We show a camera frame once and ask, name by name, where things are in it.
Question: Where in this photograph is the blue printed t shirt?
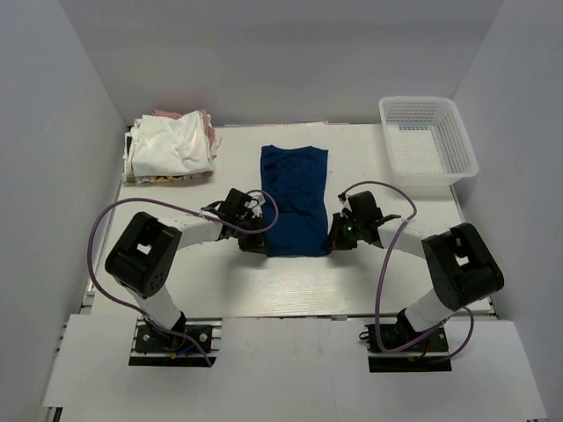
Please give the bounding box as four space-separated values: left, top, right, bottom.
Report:
260 145 330 258

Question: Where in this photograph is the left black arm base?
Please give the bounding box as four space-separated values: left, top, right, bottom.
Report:
128 318 223 367

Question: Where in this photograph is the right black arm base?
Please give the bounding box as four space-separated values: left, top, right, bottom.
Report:
358 320 453 375

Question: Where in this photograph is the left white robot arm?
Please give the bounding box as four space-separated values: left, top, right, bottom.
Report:
105 188 279 334

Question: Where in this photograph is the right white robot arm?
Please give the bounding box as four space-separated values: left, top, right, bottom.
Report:
325 191 505 346

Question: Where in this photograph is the pink folded t shirt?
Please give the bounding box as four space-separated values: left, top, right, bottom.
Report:
152 109 223 158

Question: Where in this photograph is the white plastic basket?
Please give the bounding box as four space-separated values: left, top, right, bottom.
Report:
379 96 479 188

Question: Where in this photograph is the floral folded t shirt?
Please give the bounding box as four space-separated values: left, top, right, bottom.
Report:
121 171 213 186

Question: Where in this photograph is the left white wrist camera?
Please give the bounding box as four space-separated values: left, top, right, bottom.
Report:
248 193 266 210

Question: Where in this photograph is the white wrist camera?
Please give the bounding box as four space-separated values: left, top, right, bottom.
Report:
248 193 266 210
338 193 351 211

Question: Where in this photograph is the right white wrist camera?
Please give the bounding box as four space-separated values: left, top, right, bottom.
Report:
338 193 351 211

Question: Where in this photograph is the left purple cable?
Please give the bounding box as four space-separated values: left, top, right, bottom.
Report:
86 189 280 367

